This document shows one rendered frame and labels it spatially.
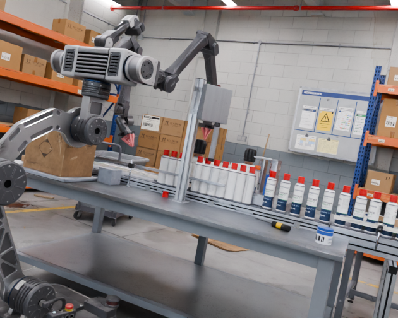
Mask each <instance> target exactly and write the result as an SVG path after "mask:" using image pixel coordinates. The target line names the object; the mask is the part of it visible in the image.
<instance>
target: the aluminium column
mask: <svg viewBox="0 0 398 318"><path fill-rule="evenodd" d="M206 81H207V80H205V79H202V78H196V80H195V86H197V87H201V88H203V84H206ZM201 94H202V93H201V92H197V91H194V92H193V98H192V102H191V109H196V110H198V109H199V105H200V99H201ZM197 116H198V115H197V114H190V115H189V119H188V126H187V130H186V137H185V141H184V148H183V154H182V158H181V165H180V169H179V175H178V183H177V186H176V193H175V197H174V200H176V201H181V202H183V201H184V200H185V197H186V191H187V186H188V180H189V176H190V169H191V163H192V159H193V152H194V148H195V141H196V135H197V130H198V124H199V119H197Z"/></svg>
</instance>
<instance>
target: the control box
mask: <svg viewBox="0 0 398 318"><path fill-rule="evenodd" d="M231 98H232V90H229V89H226V88H221V87H219V86H214V85H210V84H203V88H202V94H201V99H200V105H199V109H198V114H197V115H198V116H197V119H199V120H201V121H207V122H213V123H215V122H217V123H220V124H227V119H228V115H229V109H230V104H231Z"/></svg>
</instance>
